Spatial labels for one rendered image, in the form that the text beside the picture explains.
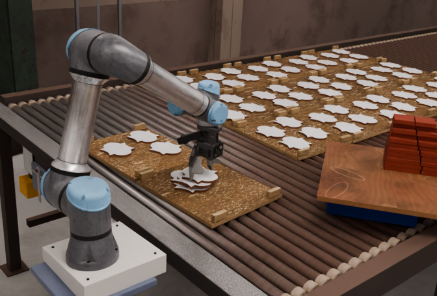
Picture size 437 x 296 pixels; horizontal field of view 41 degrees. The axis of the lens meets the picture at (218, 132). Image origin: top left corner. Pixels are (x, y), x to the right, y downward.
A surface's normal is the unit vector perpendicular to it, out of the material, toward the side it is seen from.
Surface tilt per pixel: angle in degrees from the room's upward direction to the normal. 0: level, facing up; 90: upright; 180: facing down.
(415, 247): 0
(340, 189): 0
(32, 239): 0
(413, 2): 90
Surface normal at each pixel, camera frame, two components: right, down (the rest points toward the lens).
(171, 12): 0.64, 0.31
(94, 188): 0.10, -0.91
